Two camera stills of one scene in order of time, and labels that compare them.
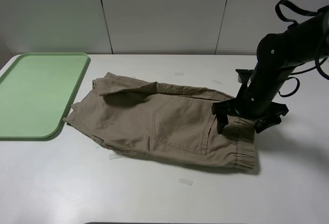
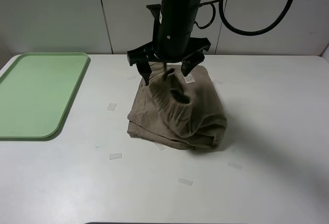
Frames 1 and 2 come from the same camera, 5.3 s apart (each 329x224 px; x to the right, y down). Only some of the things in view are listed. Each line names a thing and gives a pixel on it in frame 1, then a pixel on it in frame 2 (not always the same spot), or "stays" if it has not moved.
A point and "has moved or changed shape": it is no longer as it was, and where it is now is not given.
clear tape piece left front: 114,156 stays
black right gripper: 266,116 to 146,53
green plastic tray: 37,91 stays
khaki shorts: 158,120 has moved or changed shape
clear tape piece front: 185,181 stays
